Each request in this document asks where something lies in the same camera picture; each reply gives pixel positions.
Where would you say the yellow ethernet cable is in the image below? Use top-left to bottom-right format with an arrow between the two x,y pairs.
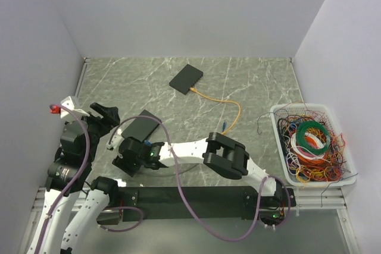
190,86 -> 242,135

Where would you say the black network switch box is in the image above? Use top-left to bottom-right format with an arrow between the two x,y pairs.
169,64 -> 203,95

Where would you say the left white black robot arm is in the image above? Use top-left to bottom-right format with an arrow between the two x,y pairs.
27,96 -> 120,253

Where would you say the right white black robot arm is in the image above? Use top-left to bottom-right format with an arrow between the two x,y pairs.
107,132 -> 296,208

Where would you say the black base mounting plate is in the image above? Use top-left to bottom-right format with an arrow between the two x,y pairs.
95,185 -> 298,227

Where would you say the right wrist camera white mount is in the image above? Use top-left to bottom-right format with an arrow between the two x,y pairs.
106,135 -> 124,158

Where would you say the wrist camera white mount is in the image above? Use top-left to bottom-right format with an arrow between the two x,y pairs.
106,135 -> 124,158
49,96 -> 90,123

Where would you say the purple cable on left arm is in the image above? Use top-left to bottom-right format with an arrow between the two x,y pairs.
29,104 -> 144,254

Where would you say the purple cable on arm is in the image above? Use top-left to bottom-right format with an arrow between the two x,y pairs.
107,116 -> 292,242
29,104 -> 144,254

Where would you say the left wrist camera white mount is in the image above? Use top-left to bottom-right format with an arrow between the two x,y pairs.
49,96 -> 90,123

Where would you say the aluminium rail on table edge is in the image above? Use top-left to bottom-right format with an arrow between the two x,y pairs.
74,57 -> 91,97

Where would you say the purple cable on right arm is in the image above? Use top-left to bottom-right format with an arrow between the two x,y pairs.
107,116 -> 292,242

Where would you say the tangle of coloured wires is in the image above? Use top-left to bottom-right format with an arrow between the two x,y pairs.
257,101 -> 360,209

